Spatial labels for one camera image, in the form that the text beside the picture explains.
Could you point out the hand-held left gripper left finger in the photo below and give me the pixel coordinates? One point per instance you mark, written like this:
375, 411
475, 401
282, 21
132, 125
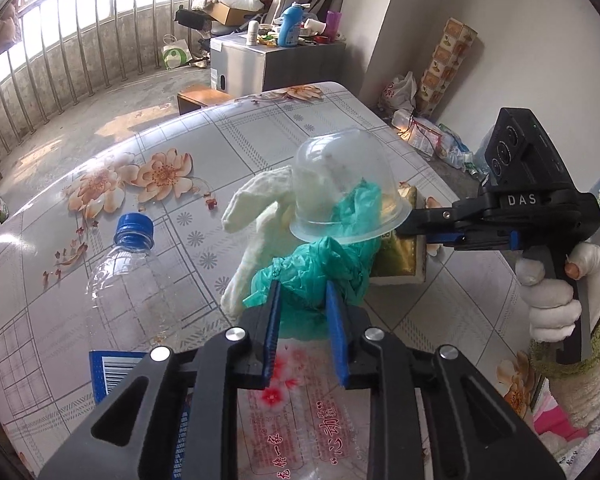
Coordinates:
272, 330

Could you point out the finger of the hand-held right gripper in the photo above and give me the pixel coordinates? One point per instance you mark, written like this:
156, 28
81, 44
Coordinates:
475, 240
435, 217

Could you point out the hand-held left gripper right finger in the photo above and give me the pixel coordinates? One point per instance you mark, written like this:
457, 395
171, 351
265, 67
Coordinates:
337, 330

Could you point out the gold white box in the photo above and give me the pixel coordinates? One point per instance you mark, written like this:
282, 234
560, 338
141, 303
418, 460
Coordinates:
402, 260

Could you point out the green plastic bag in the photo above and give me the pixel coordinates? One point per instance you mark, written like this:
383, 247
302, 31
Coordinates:
310, 275

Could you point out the clear plastic bag red print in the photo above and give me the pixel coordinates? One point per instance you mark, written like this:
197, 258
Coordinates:
300, 420

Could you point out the clear plastic cup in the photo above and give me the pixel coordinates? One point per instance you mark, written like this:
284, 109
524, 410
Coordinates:
340, 160

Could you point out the white cotton glove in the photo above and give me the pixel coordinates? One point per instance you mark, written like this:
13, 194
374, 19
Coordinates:
260, 195

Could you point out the clear plastic bottle blue label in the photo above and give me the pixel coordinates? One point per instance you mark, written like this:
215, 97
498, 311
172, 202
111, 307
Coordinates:
135, 290

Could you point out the person's right forearm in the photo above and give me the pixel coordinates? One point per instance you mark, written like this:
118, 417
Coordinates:
597, 380

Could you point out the person's right hand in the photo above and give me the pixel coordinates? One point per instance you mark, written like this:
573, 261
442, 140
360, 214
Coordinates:
552, 310

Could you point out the pile of empty plastic bottles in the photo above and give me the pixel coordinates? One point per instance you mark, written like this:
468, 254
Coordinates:
457, 150

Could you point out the clear bag with red trim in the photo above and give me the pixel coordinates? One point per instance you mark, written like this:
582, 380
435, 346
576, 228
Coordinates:
422, 135

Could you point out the white plastic bag red print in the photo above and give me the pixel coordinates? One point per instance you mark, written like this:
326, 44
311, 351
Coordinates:
400, 92

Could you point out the tall patterned carton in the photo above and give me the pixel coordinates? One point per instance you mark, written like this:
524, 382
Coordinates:
447, 65

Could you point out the pink printed cloth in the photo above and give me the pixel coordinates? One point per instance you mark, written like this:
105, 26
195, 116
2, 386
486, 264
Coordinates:
555, 410

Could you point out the grey cabinet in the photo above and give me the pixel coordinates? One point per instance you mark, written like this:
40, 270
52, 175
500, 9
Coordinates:
280, 67

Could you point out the purple cup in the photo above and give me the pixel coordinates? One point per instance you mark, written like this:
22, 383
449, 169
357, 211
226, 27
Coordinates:
333, 25

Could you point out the blue detergent bottle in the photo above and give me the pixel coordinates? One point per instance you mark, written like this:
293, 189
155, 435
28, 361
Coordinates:
290, 25

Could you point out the wooden stool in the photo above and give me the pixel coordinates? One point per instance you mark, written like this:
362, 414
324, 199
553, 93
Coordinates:
202, 97

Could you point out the small white bottle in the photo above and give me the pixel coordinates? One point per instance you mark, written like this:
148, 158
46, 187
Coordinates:
253, 32

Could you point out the open cardboard box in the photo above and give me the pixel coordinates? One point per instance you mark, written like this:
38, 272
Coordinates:
230, 12

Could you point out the white paper bag green print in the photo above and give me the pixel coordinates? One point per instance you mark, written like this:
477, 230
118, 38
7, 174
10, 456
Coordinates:
176, 54

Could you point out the black flat device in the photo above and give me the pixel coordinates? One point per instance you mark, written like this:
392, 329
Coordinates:
192, 19

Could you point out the metal balcony railing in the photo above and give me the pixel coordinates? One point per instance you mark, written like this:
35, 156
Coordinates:
80, 35

